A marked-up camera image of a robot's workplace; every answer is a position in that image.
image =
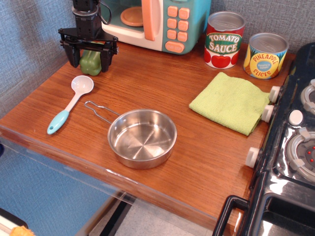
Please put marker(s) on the toy microwave teal and white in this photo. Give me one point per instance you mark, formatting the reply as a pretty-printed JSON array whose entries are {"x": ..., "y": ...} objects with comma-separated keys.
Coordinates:
[{"x": 171, "y": 26}]

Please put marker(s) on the orange object at corner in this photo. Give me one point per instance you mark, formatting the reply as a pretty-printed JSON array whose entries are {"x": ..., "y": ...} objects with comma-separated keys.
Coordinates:
[{"x": 18, "y": 231}]

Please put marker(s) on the folded green cloth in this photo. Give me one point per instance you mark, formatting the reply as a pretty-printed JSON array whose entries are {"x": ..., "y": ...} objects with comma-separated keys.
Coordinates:
[{"x": 232, "y": 102}]

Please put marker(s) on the small steel pan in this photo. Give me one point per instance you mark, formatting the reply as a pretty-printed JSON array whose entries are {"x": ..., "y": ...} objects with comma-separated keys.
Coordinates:
[{"x": 141, "y": 139}]

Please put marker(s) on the green toy bell pepper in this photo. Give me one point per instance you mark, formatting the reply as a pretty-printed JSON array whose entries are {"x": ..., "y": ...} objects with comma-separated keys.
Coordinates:
[{"x": 90, "y": 63}]

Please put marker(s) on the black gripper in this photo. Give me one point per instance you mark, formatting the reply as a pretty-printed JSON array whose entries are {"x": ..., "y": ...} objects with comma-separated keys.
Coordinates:
[{"x": 88, "y": 28}]

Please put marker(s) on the tomato sauce can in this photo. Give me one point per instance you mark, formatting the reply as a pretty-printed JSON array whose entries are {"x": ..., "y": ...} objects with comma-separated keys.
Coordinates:
[{"x": 223, "y": 40}]

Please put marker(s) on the orange microwave turntable plate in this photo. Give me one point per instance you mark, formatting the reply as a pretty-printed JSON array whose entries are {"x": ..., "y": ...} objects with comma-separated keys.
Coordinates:
[{"x": 132, "y": 16}]

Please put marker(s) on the pineapple slices can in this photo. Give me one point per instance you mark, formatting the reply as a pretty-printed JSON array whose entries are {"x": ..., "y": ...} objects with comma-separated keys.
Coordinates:
[{"x": 265, "y": 55}]

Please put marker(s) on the black toy stove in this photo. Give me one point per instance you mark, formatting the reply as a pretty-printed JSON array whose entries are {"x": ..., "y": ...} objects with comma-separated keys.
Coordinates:
[{"x": 282, "y": 188}]

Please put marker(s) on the white spoon teal handle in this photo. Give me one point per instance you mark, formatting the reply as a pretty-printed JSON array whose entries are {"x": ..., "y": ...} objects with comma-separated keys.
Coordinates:
[{"x": 81, "y": 85}]

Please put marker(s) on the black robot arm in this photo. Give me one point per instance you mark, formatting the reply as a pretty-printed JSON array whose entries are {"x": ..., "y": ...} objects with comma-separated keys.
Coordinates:
[{"x": 95, "y": 45}]

